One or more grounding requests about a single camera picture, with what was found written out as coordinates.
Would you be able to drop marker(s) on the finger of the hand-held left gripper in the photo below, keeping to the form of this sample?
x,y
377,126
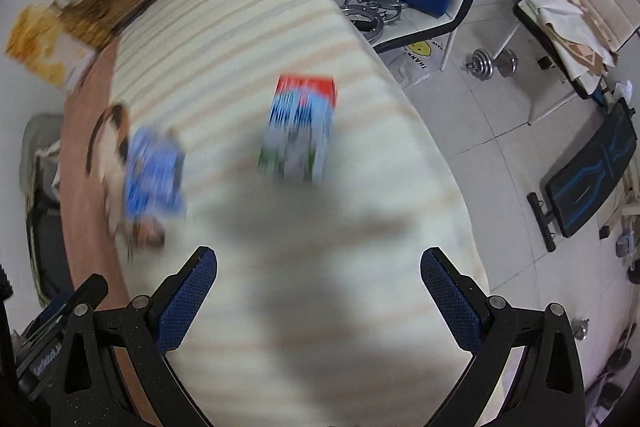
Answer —
x,y
92,289

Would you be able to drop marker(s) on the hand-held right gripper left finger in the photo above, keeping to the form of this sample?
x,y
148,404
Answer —
x,y
187,297

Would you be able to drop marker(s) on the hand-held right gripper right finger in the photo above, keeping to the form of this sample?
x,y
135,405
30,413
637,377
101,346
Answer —
x,y
452,302

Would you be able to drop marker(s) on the blue plastic wrapper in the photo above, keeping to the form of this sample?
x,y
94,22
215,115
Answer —
x,y
152,172

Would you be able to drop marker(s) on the small blue white carton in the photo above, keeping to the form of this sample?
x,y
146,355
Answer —
x,y
300,127

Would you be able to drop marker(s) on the small brown round object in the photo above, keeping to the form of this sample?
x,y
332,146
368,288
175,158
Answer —
x,y
148,233

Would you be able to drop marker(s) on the small metal dumbbell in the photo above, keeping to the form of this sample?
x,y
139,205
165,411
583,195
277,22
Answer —
x,y
580,328

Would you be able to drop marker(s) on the calico cat plush toy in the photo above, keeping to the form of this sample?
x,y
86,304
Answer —
x,y
107,142

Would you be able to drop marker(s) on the black weight bench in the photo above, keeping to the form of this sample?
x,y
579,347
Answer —
x,y
585,182

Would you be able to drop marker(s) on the white smiley plastic bag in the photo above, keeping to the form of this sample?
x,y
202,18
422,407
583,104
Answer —
x,y
415,62

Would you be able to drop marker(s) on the yellow snack bag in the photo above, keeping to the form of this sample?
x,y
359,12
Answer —
x,y
47,49

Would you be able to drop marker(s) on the striped tablecloth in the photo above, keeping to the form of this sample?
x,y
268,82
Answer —
x,y
250,57

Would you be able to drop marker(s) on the blue shoe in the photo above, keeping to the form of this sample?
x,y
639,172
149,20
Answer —
x,y
598,98

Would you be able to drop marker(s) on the crumpled white tissue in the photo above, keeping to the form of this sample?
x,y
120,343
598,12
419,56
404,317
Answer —
x,y
622,90

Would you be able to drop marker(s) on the beige cloth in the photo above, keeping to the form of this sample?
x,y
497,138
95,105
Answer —
x,y
565,22

